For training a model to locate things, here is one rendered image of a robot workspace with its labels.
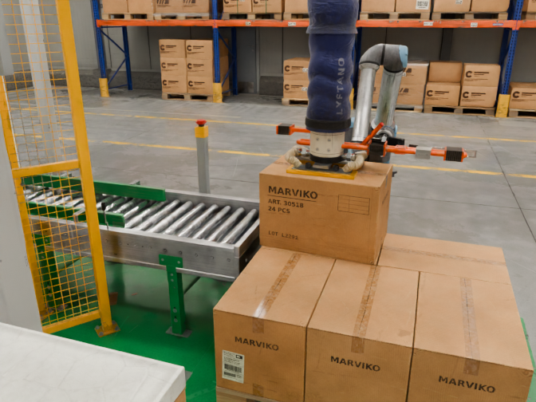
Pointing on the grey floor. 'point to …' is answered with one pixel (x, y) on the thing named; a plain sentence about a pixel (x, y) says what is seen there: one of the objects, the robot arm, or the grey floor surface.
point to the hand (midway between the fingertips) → (383, 147)
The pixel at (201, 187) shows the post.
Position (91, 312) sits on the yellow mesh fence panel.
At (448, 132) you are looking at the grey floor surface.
